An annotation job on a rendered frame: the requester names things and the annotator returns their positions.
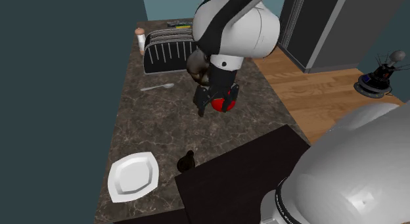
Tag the small black jug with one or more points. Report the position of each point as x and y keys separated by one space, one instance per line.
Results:
x=185 y=163

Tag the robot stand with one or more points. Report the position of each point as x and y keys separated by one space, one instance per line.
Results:
x=237 y=175

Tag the dark brown shiny pot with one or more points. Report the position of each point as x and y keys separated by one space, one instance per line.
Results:
x=198 y=67

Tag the dark grey refrigerator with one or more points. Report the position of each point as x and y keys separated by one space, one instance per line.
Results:
x=323 y=28

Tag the black device with grey ball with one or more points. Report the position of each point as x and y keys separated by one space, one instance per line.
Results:
x=378 y=79

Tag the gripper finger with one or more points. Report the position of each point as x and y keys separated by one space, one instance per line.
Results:
x=201 y=100
x=233 y=97

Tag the red round fruit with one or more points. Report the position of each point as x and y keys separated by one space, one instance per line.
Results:
x=219 y=105

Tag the dark flat thing with yellow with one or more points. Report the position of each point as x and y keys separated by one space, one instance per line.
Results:
x=179 y=24

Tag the black toaster with white stripes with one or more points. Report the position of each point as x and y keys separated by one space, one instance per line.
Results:
x=166 y=53

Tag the white square plate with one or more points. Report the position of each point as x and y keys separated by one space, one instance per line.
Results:
x=133 y=177

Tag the silver spoon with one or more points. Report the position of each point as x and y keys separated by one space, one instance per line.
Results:
x=160 y=87

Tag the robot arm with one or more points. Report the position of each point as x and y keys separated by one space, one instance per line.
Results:
x=256 y=28

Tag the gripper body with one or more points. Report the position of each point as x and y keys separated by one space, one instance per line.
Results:
x=222 y=78

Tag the white and brown pepper mill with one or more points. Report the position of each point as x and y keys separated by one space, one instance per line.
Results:
x=140 y=40

